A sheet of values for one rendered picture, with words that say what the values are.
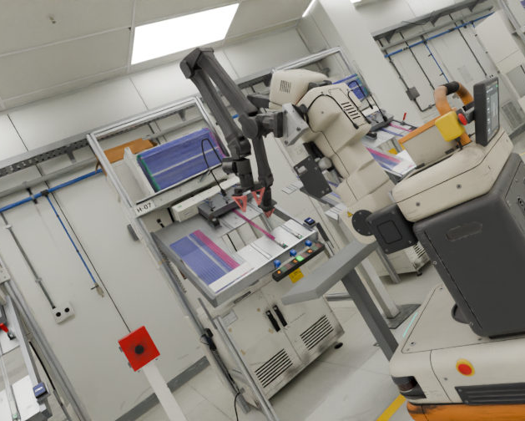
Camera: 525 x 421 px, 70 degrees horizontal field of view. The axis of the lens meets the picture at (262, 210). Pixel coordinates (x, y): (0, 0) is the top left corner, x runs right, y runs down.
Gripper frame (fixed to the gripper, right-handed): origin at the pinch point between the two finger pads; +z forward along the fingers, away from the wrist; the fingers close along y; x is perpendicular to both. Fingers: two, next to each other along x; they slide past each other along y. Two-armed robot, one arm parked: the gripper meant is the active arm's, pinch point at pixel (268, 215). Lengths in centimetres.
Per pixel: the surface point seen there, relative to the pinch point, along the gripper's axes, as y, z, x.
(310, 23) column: -274, -29, -244
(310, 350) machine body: 16, 63, 52
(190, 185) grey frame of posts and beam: 24, -11, -47
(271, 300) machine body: 21.5, 37.1, 25.2
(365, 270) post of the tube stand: -35, 34, 48
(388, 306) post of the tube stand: -36, 52, 67
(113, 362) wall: 112, 153, -93
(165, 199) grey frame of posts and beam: 42, -10, -46
